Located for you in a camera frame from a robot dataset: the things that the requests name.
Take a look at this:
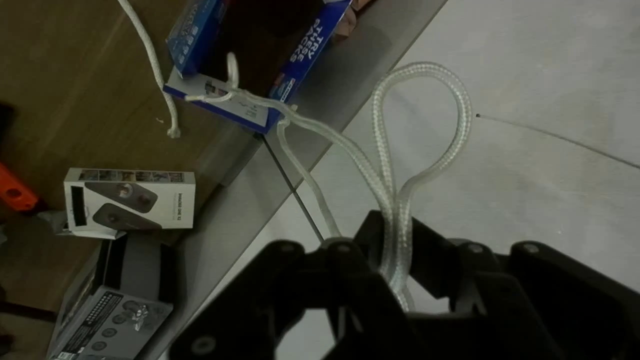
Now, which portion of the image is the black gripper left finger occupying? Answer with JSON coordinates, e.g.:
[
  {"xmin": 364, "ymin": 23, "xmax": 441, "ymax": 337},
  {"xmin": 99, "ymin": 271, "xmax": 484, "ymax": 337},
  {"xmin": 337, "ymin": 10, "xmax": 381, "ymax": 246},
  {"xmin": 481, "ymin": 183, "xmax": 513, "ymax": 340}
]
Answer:
[{"xmin": 167, "ymin": 235, "xmax": 415, "ymax": 360}]

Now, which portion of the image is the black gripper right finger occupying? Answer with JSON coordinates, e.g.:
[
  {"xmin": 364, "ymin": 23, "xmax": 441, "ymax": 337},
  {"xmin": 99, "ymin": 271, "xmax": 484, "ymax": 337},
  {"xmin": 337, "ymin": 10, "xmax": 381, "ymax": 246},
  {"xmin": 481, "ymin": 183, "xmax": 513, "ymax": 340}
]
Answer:
[{"xmin": 356, "ymin": 210, "xmax": 640, "ymax": 360}]

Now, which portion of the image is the thin white rope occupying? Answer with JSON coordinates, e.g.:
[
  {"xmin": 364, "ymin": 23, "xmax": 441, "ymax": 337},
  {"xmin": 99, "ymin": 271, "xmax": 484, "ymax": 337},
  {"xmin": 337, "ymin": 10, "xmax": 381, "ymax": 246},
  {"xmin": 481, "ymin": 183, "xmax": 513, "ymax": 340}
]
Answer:
[{"xmin": 183, "ymin": 50, "xmax": 476, "ymax": 309}]

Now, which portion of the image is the small white printed box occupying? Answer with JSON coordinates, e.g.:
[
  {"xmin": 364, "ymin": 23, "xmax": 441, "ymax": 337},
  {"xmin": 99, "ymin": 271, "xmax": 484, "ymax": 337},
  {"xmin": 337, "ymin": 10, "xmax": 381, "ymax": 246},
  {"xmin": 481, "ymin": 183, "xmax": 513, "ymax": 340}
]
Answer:
[{"xmin": 62, "ymin": 165, "xmax": 197, "ymax": 242}]

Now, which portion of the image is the blue printed cardboard box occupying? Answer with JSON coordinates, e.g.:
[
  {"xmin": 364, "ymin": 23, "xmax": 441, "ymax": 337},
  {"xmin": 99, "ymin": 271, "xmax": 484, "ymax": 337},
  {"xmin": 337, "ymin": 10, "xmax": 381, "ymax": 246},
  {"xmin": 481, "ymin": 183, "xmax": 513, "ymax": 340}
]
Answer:
[{"xmin": 163, "ymin": 0, "xmax": 356, "ymax": 135}]

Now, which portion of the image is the small silver pictured case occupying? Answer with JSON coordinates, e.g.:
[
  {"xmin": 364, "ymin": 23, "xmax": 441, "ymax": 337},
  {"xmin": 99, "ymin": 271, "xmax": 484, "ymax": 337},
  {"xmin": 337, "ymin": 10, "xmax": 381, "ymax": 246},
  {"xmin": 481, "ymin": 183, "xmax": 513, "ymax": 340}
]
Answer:
[{"xmin": 46, "ymin": 231, "xmax": 178, "ymax": 360}]

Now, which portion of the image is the orange utility knife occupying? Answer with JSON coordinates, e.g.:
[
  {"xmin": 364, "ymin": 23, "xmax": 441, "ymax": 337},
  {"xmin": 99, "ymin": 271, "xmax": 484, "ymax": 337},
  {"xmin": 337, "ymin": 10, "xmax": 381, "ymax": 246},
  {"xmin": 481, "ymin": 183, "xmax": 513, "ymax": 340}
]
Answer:
[{"xmin": 0, "ymin": 161, "xmax": 39, "ymax": 216}]

